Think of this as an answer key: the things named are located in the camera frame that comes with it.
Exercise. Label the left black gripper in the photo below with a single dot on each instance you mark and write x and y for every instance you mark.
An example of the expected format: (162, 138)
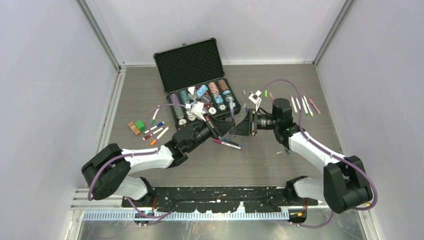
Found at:
(218, 128)

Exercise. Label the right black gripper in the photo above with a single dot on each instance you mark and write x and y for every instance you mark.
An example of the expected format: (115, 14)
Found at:
(247, 127)

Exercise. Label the dark purple marker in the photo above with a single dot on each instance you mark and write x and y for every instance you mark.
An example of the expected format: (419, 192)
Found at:
(232, 108)

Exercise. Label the green cap white marker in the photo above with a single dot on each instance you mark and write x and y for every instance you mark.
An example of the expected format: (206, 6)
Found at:
(304, 106)

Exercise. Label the pink marker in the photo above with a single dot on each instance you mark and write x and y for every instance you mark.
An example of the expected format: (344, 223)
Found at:
(314, 106)

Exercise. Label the lime green cap marker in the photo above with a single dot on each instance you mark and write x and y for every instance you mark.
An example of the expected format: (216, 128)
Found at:
(308, 106)

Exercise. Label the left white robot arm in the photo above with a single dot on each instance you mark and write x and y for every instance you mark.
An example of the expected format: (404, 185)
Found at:
(109, 171)

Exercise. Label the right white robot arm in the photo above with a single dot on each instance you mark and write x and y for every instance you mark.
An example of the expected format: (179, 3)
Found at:
(343, 186)

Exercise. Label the light blue marker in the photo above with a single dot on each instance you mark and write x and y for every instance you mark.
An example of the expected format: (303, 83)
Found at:
(230, 142)

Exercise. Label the magenta cap white marker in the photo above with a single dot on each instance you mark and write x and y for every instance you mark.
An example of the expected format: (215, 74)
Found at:
(218, 141)

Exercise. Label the orange cap white marker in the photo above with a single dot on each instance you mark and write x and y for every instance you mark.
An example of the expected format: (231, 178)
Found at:
(159, 136)

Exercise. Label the black poker chip case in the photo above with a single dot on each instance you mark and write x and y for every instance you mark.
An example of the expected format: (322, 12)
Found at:
(194, 72)

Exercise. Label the blue tip white marker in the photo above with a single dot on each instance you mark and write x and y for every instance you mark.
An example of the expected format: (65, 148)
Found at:
(154, 127)

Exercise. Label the green tip white marker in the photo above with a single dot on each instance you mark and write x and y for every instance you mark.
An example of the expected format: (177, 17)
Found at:
(155, 115)

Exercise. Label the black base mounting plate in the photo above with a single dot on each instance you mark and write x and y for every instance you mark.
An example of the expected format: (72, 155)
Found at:
(254, 199)

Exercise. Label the green toy block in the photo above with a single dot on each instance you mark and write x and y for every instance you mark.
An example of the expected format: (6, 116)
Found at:
(140, 125)

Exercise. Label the brown wooden block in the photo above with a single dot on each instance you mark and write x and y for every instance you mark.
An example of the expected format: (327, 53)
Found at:
(134, 128)

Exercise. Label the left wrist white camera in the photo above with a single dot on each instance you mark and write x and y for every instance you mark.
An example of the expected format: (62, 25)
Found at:
(195, 110)

